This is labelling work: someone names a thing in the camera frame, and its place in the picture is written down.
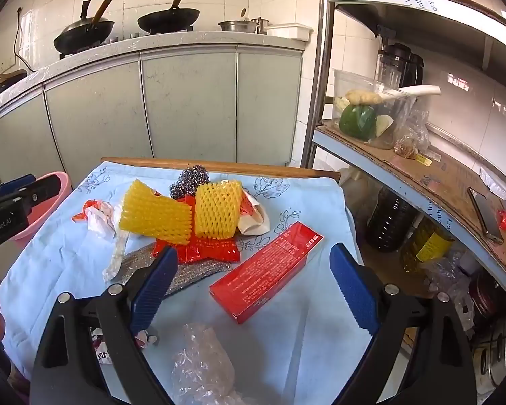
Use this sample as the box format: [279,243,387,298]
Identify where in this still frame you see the smartphone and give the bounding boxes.
[467,187,504,244]

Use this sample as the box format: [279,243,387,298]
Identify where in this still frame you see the yellow oil bottle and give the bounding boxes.
[400,215,455,275]

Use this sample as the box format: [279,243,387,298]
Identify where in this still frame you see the wooden table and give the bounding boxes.
[101,157,342,182]

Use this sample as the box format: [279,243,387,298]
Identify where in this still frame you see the cardboard shelf liner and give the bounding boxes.
[316,120,506,288]

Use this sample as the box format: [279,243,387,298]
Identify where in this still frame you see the dark red pot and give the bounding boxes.
[468,268,506,330]

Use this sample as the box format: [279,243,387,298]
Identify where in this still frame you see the crumpled clear plastic bags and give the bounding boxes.
[424,253,477,334]

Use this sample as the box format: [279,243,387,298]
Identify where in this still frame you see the red foil wrapper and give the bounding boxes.
[152,194,242,262]

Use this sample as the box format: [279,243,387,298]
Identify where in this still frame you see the ginger root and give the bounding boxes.
[346,89,384,106]

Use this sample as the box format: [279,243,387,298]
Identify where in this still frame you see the power cable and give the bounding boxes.
[13,7,35,72]

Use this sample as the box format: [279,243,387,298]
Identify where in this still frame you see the crumpled red white wrapper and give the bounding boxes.
[72,200,123,237]

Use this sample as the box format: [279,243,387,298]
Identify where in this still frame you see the white spoon handle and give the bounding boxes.
[379,85,441,101]

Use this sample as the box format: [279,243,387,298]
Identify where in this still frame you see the white plastic tray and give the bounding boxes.
[265,23,313,42]

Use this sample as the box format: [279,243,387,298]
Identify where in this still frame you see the stacked steel pots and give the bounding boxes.
[468,304,506,389]

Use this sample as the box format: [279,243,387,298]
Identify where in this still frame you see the pink plastic bucket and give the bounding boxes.
[10,171,72,254]

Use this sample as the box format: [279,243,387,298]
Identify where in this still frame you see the red cardboard box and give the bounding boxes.
[209,221,325,325]

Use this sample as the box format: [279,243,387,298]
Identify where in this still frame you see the silver mesh scouring pad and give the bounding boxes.
[114,247,232,296]

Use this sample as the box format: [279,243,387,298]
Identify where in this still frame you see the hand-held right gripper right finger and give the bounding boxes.
[329,242,477,405]

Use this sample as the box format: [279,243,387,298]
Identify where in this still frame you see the black wok wooden handle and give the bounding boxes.
[137,0,202,34]

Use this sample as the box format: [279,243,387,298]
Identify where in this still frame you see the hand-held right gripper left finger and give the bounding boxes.
[29,245,180,405]

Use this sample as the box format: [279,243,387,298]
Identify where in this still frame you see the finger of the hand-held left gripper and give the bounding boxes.
[0,174,36,203]
[7,176,64,220]

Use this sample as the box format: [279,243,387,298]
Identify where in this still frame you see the clear plastic strip wrapper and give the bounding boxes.
[102,232,129,283]

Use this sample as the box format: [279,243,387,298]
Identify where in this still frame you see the light blue floral cloth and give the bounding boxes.
[0,164,374,405]

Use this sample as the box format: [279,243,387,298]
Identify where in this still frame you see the small red white candy wrapper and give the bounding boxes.
[90,327,159,366]

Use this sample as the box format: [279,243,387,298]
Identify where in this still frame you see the metal storage rack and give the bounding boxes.
[301,0,506,304]

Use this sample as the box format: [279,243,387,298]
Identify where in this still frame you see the dark oil bottle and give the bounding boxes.
[366,186,418,254]

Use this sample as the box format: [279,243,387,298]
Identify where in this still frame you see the clear bag of spices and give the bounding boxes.
[393,110,431,160]

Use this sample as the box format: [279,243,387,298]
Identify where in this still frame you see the steel wool scrubber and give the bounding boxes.
[170,166,212,199]

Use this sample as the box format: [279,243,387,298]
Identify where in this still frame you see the torn red white paper cup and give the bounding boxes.
[236,191,271,236]

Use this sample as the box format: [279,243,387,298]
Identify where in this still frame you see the steel basin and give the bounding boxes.
[218,18,256,32]

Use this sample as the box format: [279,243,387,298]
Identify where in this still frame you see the yellow foam fruit net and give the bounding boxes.
[194,180,243,239]
[119,179,192,245]

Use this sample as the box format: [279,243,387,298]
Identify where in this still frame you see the clear bubble wrap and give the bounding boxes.
[171,323,245,405]

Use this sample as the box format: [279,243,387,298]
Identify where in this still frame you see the black wok with steel lid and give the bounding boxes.
[53,0,115,53]

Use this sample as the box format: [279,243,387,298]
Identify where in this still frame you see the pale green kitchen cabinet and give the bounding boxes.
[0,46,304,186]

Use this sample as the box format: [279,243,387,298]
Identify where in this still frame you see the clear plastic container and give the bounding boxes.
[332,69,418,149]

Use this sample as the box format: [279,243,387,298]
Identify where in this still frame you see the green bell pepper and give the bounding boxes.
[339,105,378,141]

